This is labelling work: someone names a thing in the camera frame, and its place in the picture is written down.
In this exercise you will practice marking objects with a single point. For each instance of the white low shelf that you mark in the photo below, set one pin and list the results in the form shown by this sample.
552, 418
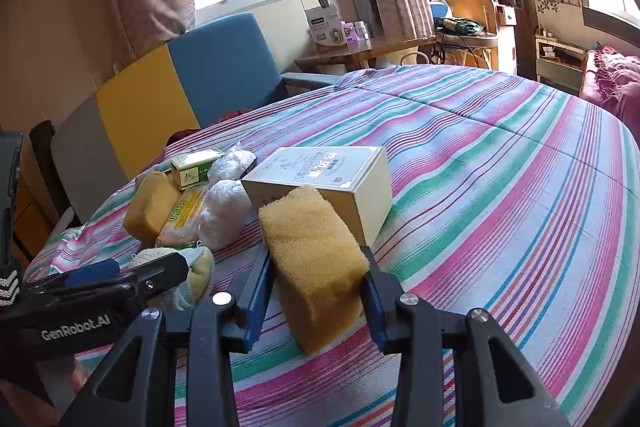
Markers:
557, 67

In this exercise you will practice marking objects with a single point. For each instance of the large yellow sponge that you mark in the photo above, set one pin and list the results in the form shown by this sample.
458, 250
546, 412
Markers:
310, 252

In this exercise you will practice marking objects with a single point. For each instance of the small purple packets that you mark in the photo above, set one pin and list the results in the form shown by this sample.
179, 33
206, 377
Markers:
357, 32

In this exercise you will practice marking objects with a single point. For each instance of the brown cloth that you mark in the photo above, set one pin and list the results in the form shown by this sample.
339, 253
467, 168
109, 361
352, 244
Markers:
185, 136

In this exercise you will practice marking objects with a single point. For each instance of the white flower print panel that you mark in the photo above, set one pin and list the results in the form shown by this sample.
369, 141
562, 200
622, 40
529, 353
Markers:
560, 14

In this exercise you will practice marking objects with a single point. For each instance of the small yellow sponge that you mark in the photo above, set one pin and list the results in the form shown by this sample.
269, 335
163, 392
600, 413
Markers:
150, 207

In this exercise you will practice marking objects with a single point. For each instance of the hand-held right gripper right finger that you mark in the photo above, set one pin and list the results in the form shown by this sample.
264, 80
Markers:
374, 307

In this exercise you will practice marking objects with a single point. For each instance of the wooden side table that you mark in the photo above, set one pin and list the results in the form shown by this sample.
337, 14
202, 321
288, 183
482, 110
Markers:
360, 52

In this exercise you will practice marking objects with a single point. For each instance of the magenta quilted cover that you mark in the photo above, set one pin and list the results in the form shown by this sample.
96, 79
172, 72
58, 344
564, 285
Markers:
617, 82

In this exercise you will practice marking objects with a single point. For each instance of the black padded post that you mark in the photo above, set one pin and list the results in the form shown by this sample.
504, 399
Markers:
42, 157

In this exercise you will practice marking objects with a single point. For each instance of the small green box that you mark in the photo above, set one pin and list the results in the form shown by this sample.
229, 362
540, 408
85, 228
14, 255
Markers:
192, 167

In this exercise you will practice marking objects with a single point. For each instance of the striped tablecloth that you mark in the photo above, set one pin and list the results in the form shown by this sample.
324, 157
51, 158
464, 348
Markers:
500, 207

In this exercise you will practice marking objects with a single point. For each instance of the dark green cloth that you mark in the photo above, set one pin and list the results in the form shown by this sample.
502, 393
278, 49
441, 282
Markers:
457, 26

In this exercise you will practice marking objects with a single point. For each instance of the yellow snack packet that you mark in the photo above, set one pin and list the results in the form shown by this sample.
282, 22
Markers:
182, 214

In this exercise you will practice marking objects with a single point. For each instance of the grey yellow blue chair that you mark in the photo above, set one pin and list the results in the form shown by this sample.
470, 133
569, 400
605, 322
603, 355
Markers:
220, 67

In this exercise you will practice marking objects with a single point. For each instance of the clear plastic bag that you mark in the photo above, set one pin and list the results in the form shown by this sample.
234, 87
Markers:
231, 163
222, 214

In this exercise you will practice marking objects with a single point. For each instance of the beige cardboard box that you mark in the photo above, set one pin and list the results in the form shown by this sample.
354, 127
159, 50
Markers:
320, 167

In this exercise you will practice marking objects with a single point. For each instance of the cream and blue cloth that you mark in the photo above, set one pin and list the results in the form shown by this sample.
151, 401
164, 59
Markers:
201, 268

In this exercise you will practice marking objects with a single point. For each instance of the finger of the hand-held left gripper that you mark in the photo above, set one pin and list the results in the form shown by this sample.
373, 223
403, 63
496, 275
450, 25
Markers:
95, 268
160, 272

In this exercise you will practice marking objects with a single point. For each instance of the wooden cabinet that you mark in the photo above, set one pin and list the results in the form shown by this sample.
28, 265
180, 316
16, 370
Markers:
487, 32

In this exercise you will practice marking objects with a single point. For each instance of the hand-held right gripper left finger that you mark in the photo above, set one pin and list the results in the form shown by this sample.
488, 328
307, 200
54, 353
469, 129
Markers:
256, 292

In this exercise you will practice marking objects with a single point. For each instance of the white and purple carton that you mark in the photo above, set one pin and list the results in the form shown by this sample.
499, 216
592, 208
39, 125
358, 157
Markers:
325, 27

